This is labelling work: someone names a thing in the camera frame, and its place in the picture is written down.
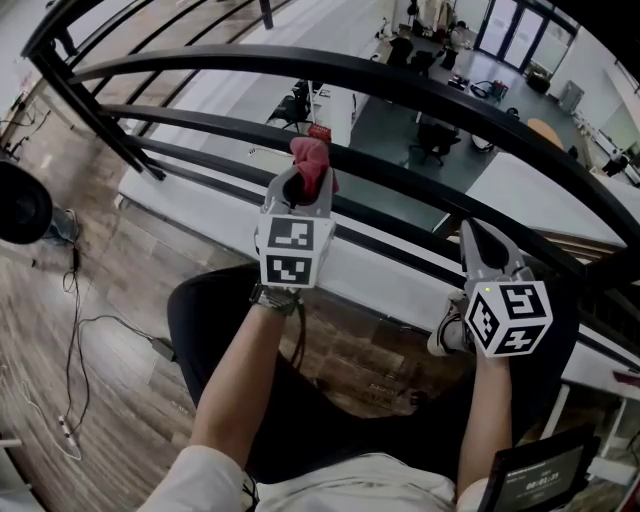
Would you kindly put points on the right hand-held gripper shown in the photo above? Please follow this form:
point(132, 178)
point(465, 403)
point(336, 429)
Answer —
point(510, 320)

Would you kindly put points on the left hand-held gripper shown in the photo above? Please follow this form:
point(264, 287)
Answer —
point(295, 250)

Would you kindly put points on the pink cloth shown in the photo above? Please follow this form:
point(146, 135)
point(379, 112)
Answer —
point(310, 155)

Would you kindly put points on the black metal railing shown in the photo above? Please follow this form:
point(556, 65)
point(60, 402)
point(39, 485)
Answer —
point(300, 59)

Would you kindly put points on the person's right forearm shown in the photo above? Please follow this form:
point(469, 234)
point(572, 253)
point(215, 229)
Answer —
point(487, 425)

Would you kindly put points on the person's left forearm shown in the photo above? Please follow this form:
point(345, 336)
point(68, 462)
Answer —
point(230, 390)

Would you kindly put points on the red plastic crate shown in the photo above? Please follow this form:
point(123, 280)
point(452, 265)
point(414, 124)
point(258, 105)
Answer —
point(320, 132)

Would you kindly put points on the person's right sneaker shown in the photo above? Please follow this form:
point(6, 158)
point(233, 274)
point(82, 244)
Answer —
point(447, 330)

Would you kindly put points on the wooden staircase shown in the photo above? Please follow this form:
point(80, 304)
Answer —
point(575, 245)

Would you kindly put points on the round orange table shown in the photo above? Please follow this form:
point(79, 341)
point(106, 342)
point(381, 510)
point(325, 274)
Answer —
point(542, 127)

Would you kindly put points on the person's left leg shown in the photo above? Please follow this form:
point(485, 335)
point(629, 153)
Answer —
point(210, 320)

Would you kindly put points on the person's leg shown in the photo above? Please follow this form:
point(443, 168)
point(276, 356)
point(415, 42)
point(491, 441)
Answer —
point(210, 320)
point(440, 425)

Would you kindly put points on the green red vacuum cleaner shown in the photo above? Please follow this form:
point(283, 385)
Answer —
point(498, 89)

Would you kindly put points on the person's right leg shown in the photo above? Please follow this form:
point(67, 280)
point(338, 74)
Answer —
point(440, 425)

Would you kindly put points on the grey metal cabinet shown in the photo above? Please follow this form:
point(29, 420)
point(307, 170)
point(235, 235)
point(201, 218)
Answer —
point(571, 96)

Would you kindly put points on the black storage box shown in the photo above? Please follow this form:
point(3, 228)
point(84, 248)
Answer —
point(538, 83)

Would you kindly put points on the glass double door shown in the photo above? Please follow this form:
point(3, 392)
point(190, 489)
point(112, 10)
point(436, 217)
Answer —
point(520, 35)

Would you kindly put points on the black wrist-mounted screen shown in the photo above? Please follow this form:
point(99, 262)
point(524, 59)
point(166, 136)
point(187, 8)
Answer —
point(540, 480)

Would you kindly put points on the person's white shirt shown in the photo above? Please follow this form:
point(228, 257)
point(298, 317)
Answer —
point(350, 485)

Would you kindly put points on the black round machine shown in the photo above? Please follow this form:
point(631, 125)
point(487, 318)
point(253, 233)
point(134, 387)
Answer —
point(25, 210)

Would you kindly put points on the wooden table white legs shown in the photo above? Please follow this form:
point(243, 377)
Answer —
point(37, 102)

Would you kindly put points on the grey metal rack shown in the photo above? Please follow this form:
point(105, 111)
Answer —
point(10, 480)

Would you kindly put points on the white metal frame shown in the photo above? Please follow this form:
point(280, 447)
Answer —
point(555, 410)

